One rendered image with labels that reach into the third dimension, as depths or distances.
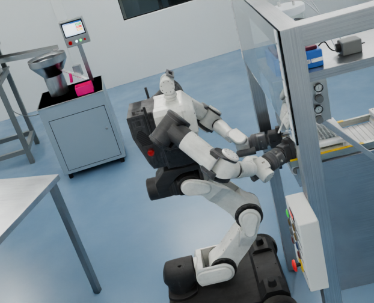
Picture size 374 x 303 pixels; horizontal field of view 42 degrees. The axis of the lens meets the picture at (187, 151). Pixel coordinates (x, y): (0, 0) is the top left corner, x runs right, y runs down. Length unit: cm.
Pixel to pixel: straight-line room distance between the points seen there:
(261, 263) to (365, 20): 170
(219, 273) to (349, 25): 161
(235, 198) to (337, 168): 50
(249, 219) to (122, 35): 511
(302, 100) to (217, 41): 606
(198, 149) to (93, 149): 284
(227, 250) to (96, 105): 240
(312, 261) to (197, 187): 93
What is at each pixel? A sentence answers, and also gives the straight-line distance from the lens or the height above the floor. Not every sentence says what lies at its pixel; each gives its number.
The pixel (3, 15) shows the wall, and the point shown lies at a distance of 724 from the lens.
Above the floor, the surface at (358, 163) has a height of 77.
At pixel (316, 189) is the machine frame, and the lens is 155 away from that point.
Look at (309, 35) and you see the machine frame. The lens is 136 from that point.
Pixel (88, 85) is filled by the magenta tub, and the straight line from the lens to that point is 453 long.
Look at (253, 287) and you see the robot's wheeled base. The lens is 269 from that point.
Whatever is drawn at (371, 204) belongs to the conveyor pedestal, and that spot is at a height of 50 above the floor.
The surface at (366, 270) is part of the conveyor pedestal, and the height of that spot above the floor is 10.
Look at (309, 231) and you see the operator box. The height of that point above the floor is 107.
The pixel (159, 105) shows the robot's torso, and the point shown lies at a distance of 220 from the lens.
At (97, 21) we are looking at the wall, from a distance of 716.
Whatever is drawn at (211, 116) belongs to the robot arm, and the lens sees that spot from 254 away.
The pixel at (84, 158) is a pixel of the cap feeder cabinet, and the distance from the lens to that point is 475.
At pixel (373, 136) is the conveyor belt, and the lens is 247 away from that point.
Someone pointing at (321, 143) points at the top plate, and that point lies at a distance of 230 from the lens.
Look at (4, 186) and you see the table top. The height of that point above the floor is 86.
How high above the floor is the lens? 197
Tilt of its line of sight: 25 degrees down
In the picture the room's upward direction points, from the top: 16 degrees counter-clockwise
